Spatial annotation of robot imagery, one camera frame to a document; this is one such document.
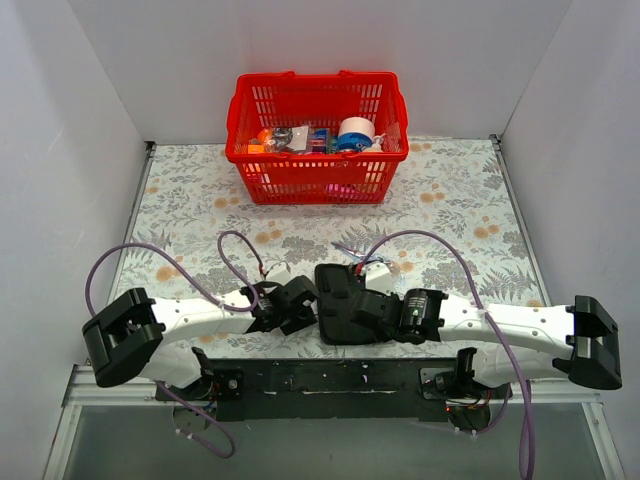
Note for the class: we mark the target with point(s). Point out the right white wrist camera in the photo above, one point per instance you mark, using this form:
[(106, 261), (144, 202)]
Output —
[(377, 277)]

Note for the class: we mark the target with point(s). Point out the orange small box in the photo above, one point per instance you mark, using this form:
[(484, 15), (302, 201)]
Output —
[(255, 147)]

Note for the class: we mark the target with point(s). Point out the black zippered tool case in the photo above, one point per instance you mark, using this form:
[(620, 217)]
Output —
[(337, 286)]

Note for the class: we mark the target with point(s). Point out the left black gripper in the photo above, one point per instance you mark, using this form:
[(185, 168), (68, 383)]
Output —
[(298, 302)]

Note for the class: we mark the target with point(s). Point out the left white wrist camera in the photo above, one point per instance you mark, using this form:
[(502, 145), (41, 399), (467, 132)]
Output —
[(279, 274)]

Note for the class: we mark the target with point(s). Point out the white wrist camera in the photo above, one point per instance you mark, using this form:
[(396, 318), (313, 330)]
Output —
[(279, 274), (377, 277)]

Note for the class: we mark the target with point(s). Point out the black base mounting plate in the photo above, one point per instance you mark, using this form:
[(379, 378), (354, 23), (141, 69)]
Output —
[(261, 389)]

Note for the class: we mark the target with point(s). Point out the white tape roll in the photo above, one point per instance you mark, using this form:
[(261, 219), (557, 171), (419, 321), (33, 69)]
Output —
[(355, 134)]

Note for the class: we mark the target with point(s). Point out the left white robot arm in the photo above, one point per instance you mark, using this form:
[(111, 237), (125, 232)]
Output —
[(139, 336)]

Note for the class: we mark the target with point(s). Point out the floral patterned table mat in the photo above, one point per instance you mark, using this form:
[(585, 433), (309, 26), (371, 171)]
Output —
[(447, 222)]

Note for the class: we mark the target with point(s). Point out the colourful packaged item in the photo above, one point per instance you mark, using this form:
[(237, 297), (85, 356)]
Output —
[(319, 141)]

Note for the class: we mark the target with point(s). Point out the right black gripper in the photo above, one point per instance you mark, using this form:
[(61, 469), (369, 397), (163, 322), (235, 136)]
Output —
[(353, 310)]

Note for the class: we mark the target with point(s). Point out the silver hair scissors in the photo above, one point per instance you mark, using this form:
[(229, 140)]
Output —
[(360, 257)]

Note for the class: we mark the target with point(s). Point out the red plastic shopping basket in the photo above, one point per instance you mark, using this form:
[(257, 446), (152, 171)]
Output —
[(264, 101)]

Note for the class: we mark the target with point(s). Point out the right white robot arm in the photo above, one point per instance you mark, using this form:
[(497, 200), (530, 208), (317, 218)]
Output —
[(578, 342)]

